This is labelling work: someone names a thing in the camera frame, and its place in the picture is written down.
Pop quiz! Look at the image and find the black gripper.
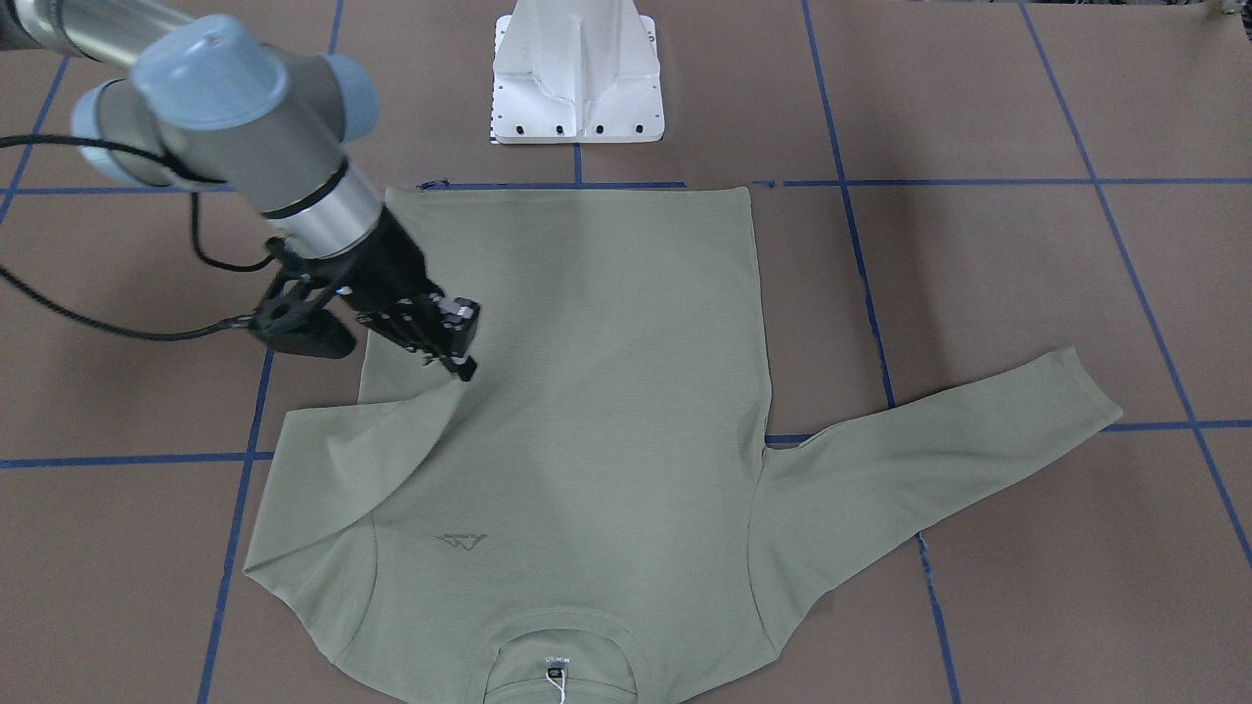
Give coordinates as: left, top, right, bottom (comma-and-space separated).
341, 210, 481, 382

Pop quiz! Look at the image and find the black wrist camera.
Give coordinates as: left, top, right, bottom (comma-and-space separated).
245, 266, 357, 360

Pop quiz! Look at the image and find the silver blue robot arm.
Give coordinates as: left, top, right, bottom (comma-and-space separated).
3, 1, 481, 380

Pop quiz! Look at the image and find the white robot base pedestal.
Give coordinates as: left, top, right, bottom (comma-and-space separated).
490, 1, 666, 147

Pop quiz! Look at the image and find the olive green long-sleeve shirt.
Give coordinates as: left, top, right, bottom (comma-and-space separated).
245, 188, 1122, 703

